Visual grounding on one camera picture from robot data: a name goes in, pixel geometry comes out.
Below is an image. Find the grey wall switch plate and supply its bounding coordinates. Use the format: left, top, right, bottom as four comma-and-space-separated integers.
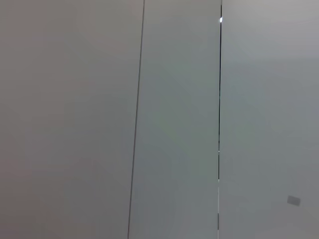
287, 195, 301, 207

